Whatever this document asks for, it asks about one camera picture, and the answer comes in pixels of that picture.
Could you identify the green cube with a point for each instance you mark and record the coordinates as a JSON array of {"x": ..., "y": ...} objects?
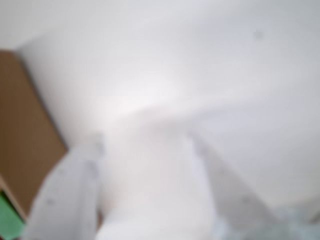
[{"x": 10, "y": 220}]

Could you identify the brown cardboard box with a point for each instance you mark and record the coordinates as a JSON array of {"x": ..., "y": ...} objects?
[{"x": 25, "y": 125}]

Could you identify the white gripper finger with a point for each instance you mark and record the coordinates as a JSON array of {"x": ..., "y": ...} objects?
[
  {"x": 65, "y": 195},
  {"x": 235, "y": 205}
]

